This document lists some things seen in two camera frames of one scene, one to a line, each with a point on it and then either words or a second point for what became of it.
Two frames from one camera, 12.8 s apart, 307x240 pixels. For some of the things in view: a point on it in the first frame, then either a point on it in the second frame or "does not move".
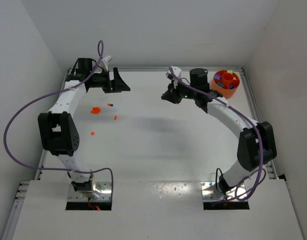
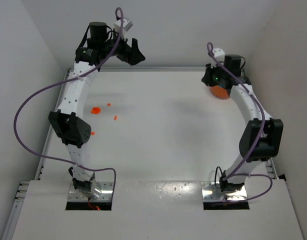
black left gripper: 111,80 -> 128,52
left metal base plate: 104,187 does not move
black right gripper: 173,92 -> 209,78
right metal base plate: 209,193 does not move
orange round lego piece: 95,110 does not move
